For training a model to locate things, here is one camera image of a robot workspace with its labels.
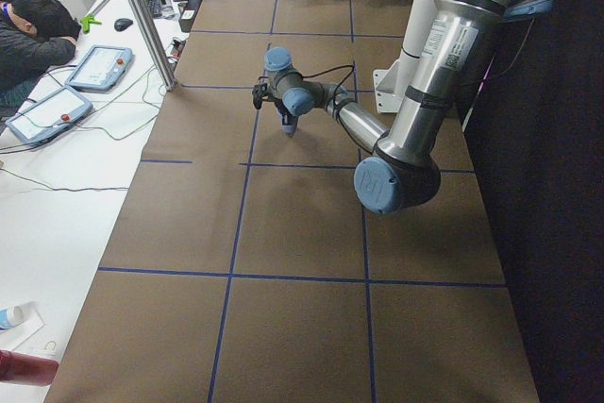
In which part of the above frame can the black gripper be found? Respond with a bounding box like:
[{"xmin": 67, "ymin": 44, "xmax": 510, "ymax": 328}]
[{"xmin": 276, "ymin": 106, "xmax": 295, "ymax": 128}]

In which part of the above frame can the light blue ribbed cup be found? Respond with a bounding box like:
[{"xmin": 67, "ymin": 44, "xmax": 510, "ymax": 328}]
[{"xmin": 281, "ymin": 125, "xmax": 297, "ymax": 138}]

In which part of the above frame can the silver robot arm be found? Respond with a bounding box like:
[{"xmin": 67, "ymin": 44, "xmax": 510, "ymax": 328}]
[{"xmin": 253, "ymin": 0, "xmax": 554, "ymax": 213}]

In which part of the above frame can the black box with white label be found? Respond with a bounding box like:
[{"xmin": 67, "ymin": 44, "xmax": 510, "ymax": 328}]
[{"xmin": 178, "ymin": 0, "xmax": 203, "ymax": 33}]

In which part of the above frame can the black computer mouse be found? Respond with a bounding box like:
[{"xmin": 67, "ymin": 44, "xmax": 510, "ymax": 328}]
[{"xmin": 113, "ymin": 18, "xmax": 133, "ymax": 32}]

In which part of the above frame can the far teach pendant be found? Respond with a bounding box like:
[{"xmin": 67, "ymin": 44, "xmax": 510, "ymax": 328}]
[{"xmin": 65, "ymin": 45, "xmax": 133, "ymax": 92}]

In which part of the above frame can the teach pendant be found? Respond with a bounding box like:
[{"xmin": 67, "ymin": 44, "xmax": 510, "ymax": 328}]
[
  {"xmin": 6, "ymin": 86, "xmax": 92, "ymax": 144},
  {"xmin": 65, "ymin": 45, "xmax": 133, "ymax": 92}
]

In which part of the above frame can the green clamp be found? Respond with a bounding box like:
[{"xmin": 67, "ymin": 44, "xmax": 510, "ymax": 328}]
[{"xmin": 80, "ymin": 14, "xmax": 101, "ymax": 34}]

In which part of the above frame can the near teach pendant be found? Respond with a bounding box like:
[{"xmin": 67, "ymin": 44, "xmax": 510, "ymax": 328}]
[{"xmin": 6, "ymin": 86, "xmax": 92, "ymax": 144}]

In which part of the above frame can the person in dark jacket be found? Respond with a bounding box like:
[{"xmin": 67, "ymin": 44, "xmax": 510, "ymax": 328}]
[{"xmin": 1, "ymin": 0, "xmax": 81, "ymax": 115}]

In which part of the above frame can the white plastic bottle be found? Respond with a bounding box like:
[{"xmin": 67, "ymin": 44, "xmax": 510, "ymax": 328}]
[{"xmin": 1, "ymin": 302, "xmax": 45, "ymax": 335}]

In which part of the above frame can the red bottle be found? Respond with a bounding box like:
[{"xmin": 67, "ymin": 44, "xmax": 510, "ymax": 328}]
[{"xmin": 1, "ymin": 350, "xmax": 59, "ymax": 386}]

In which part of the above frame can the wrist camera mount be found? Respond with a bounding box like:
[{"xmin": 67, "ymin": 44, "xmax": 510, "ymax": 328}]
[{"xmin": 252, "ymin": 82, "xmax": 273, "ymax": 110}]

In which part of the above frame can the white pillar with base plate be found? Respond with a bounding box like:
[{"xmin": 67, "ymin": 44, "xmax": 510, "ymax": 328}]
[{"xmin": 373, "ymin": 0, "xmax": 437, "ymax": 113}]

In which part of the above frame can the aluminium frame post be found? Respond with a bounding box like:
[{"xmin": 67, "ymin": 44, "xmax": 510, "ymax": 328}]
[{"xmin": 127, "ymin": 0, "xmax": 176, "ymax": 92}]

